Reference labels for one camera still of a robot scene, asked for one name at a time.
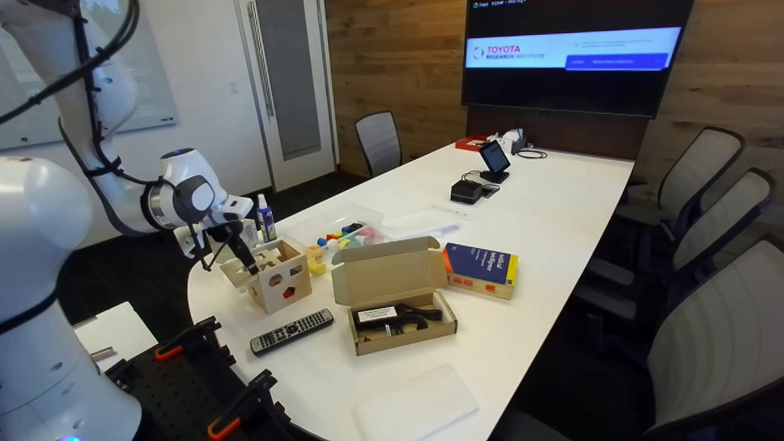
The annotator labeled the grey office chair far left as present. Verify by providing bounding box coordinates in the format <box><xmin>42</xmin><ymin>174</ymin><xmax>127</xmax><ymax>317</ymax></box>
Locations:
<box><xmin>354</xmin><ymin>110</ymin><xmax>402</xmax><ymax>177</ymax></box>

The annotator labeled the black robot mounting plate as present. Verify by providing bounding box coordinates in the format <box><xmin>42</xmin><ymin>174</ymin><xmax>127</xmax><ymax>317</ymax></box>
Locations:
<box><xmin>108</xmin><ymin>335</ymin><xmax>320</xmax><ymax>441</ymax></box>

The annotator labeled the yellow toy block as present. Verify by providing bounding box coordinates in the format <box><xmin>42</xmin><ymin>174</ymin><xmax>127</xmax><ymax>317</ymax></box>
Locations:
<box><xmin>307</xmin><ymin>245</ymin><xmax>325</xmax><ymax>277</ymax></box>

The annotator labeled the grey mesh chair middle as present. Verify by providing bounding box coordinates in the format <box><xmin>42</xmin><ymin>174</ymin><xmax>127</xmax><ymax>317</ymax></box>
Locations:
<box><xmin>574</xmin><ymin>167</ymin><xmax>776</xmax><ymax>328</ymax></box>

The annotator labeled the grey mesh chair near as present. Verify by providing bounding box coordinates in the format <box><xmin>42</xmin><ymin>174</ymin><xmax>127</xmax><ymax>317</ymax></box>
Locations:
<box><xmin>492</xmin><ymin>237</ymin><xmax>784</xmax><ymax>441</ymax></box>

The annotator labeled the black clamp orange tip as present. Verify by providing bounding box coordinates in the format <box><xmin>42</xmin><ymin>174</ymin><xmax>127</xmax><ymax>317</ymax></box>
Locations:
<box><xmin>206</xmin><ymin>370</ymin><xmax>277</xmax><ymax>441</ymax></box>
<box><xmin>155</xmin><ymin>316</ymin><xmax>220</xmax><ymax>363</ymax></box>

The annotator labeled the open cardboard box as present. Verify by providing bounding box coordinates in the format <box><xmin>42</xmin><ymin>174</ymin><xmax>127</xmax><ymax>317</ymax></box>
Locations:
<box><xmin>330</xmin><ymin>237</ymin><xmax>457</xmax><ymax>355</ymax></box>

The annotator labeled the blue and yellow game box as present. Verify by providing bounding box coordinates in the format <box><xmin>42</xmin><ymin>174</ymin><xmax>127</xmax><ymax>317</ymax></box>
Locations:
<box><xmin>443</xmin><ymin>243</ymin><xmax>520</xmax><ymax>298</ymax></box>

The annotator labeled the hand sanitizer spray bottle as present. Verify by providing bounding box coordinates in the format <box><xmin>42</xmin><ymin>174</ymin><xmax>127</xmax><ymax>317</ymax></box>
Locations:
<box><xmin>254</xmin><ymin>194</ymin><xmax>277</xmax><ymax>243</ymax></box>

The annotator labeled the wall mounted tv screen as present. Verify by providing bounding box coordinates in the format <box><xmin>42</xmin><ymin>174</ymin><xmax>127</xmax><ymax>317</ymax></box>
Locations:
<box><xmin>460</xmin><ymin>0</ymin><xmax>692</xmax><ymax>117</ymax></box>

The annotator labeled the black clamp orange tip left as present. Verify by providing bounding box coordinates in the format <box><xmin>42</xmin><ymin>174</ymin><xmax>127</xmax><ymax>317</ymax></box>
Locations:
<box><xmin>206</xmin><ymin>370</ymin><xmax>277</xmax><ymax>441</ymax></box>

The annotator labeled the white paper sheet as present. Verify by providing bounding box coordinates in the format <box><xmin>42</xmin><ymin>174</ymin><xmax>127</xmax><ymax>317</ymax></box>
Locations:
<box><xmin>353</xmin><ymin>364</ymin><xmax>477</xmax><ymax>441</ymax></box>

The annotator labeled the black conference speaker puck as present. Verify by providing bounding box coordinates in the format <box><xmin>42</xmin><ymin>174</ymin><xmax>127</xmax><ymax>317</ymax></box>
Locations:
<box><xmin>451</xmin><ymin>178</ymin><xmax>483</xmax><ymax>204</ymax></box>

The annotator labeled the grey mesh chair far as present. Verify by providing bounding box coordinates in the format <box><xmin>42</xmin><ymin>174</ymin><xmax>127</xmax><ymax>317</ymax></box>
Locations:
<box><xmin>614</xmin><ymin>125</ymin><xmax>744</xmax><ymax>239</ymax></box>

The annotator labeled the wooden shape sorter toy box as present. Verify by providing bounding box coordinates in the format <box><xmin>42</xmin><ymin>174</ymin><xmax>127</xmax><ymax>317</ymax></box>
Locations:
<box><xmin>218</xmin><ymin>239</ymin><xmax>310</xmax><ymax>314</ymax></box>

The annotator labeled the white door with glass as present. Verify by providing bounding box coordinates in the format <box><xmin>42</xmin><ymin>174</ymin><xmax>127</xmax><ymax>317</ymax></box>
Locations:
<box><xmin>234</xmin><ymin>0</ymin><xmax>335</xmax><ymax>191</ymax></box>

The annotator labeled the black clamp orange tip right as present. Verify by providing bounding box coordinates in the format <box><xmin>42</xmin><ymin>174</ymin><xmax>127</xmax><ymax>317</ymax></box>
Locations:
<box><xmin>155</xmin><ymin>316</ymin><xmax>220</xmax><ymax>363</ymax></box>

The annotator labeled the wall whiteboard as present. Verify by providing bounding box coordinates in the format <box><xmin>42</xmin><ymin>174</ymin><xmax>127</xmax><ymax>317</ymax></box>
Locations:
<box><xmin>0</xmin><ymin>0</ymin><xmax>177</xmax><ymax>148</ymax></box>

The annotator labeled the red flat box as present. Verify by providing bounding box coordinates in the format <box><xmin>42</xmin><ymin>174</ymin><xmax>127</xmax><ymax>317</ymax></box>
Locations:
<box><xmin>455</xmin><ymin>136</ymin><xmax>484</xmax><ymax>151</ymax></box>

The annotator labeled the white device at table end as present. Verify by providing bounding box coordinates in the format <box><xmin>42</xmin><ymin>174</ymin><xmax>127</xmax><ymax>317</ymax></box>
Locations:
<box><xmin>498</xmin><ymin>128</ymin><xmax>527</xmax><ymax>153</ymax></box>

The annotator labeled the black tv remote control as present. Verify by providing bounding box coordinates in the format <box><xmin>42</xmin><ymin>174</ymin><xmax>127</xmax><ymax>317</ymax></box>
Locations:
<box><xmin>249</xmin><ymin>309</ymin><xmax>332</xmax><ymax>355</ymax></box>

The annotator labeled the black tablet on stand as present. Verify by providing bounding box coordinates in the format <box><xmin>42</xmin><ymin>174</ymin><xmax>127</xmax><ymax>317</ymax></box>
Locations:
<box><xmin>481</xmin><ymin>141</ymin><xmax>510</xmax><ymax>183</ymax></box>

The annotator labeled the grey mesh chair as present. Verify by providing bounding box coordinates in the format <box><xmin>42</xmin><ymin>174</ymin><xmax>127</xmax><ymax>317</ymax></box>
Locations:
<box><xmin>614</xmin><ymin>125</ymin><xmax>744</xmax><ymax>239</ymax></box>
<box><xmin>492</xmin><ymin>237</ymin><xmax>784</xmax><ymax>441</ymax></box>
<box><xmin>574</xmin><ymin>167</ymin><xmax>776</xmax><ymax>328</ymax></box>

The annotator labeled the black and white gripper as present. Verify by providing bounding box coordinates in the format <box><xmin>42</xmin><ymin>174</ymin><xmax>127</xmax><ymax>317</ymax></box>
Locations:
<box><xmin>169</xmin><ymin>174</ymin><xmax>259</xmax><ymax>275</ymax></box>

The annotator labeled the clear tub of coloured blocks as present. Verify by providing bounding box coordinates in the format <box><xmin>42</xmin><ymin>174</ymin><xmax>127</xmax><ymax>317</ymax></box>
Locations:
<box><xmin>309</xmin><ymin>204</ymin><xmax>385</xmax><ymax>251</ymax></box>

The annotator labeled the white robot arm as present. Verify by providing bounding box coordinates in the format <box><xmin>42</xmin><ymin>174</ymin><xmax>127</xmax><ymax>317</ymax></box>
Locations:
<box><xmin>0</xmin><ymin>0</ymin><xmax>253</xmax><ymax>441</ymax></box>

